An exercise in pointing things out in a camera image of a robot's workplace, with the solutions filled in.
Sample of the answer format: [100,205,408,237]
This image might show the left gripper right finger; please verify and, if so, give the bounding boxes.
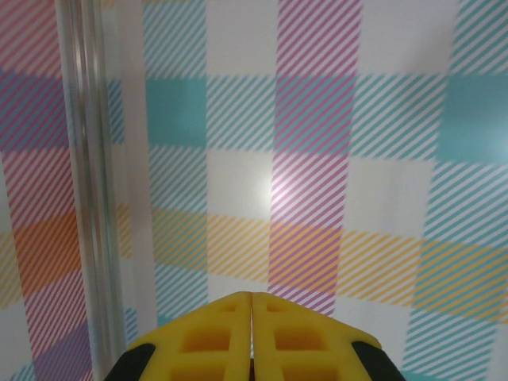
[252,292,410,381]

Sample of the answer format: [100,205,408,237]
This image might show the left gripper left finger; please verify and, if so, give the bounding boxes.
[106,291,252,381]

